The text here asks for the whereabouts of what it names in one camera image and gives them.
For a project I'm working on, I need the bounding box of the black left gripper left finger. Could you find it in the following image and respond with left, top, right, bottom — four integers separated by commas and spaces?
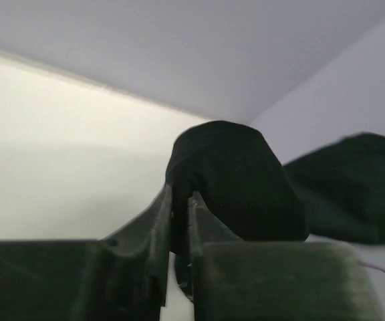
0, 187, 172, 320

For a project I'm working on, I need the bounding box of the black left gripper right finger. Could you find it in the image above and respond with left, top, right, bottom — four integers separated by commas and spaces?
174, 193, 385, 321

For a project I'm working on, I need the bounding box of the black t-shirt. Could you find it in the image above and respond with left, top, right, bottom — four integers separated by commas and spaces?
166, 121, 385, 255

